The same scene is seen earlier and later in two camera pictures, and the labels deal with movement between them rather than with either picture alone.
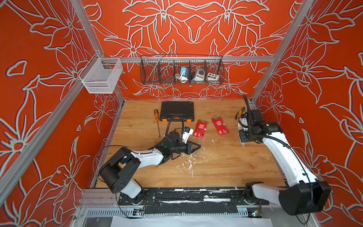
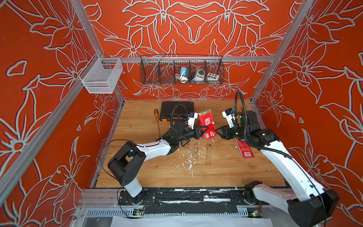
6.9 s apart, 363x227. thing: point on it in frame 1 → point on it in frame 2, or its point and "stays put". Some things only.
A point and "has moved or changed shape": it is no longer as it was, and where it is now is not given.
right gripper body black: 246,135 → 236,132
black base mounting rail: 189,200 stays put
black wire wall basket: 169,69 stays put
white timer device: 200,74 stays put
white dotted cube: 211,76 stays put
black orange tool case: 169,109 stays put
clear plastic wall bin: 100,74 stays put
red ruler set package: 200,129 has moved or changed shape
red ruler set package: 240,127 has moved or changed shape
